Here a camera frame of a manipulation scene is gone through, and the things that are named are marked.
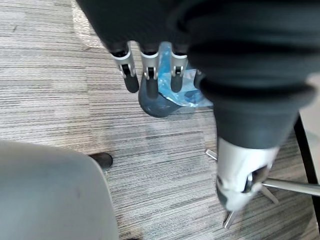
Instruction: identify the robot silver leg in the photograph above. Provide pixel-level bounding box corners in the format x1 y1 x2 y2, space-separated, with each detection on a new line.
0 139 121 240

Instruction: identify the small dark grey bin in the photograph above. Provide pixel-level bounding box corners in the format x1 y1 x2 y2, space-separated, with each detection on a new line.
138 74 181 119

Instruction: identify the white table with black frame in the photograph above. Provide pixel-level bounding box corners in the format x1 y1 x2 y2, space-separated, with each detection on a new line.
293 73 320 186

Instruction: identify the robot dark foot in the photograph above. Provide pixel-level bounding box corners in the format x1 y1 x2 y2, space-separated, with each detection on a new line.
88 152 114 174

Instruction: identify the clear plastic sheet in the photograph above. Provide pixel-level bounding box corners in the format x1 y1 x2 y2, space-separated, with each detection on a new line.
71 0 109 50

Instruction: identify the blue plastic trash bag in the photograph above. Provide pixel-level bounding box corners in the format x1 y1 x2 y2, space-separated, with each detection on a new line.
156 41 214 109

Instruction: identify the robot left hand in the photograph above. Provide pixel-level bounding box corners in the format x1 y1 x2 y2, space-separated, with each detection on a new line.
74 0 320 213

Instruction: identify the chrome star chair base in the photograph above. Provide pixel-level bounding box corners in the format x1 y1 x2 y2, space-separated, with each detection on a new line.
204 148 320 230

